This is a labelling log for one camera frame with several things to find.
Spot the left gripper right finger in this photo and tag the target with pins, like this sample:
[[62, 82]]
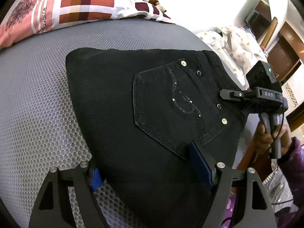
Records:
[[239, 197]]

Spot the black pants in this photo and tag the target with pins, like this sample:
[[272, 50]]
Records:
[[139, 111]]

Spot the right hand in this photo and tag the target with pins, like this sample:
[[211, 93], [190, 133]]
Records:
[[262, 141]]

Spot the brown wooden wardrobe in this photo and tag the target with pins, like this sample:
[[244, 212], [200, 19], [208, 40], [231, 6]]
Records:
[[286, 56]]

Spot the white dotted bedding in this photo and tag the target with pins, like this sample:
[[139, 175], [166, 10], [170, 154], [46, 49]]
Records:
[[237, 48]]

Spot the grey mesh mattress pad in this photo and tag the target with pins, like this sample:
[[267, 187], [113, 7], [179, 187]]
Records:
[[38, 124]]

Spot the pink checked pillow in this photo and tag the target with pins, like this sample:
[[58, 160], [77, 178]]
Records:
[[33, 17]]

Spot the wall mirror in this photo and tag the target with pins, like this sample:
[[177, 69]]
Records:
[[261, 24]]

